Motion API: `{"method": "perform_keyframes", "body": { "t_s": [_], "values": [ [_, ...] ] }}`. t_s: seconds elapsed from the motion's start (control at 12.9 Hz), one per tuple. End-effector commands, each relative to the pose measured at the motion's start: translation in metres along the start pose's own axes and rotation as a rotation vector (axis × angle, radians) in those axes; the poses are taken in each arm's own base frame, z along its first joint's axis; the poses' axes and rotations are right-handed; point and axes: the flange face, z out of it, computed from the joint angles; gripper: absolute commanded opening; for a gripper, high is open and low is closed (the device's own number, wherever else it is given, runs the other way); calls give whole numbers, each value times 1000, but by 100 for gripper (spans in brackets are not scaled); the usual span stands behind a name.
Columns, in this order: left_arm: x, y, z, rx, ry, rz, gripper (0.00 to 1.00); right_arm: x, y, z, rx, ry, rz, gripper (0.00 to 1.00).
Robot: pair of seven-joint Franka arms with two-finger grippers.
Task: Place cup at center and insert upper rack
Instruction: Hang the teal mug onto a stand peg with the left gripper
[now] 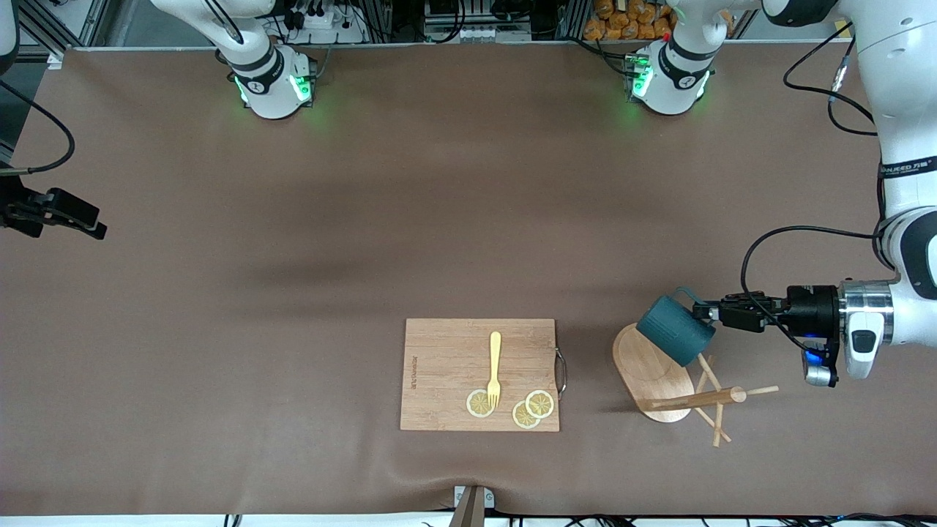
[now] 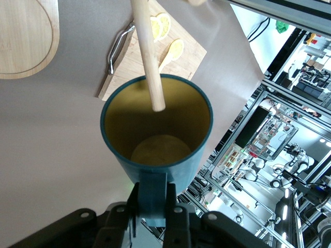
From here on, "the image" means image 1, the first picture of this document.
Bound dark teal mug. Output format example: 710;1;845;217
635;286;717;368

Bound orange snack bags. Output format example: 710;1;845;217
583;0;678;42

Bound bamboo cutting board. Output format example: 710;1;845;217
400;318;569;433

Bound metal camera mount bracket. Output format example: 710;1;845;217
452;485;496;527

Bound white power strip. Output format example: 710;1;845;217
291;6;368;46

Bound wooden mug tree rack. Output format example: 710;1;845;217
612;322;780;448

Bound brown table cover mat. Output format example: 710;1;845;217
0;40;937;517

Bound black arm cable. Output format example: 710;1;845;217
740;20;892;354
0;78;77;176

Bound yellow fork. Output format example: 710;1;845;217
487;331;504;409

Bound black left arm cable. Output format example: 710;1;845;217
740;20;892;354

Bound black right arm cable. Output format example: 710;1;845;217
0;78;77;176

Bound grey power strip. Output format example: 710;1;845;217
423;22;533;43

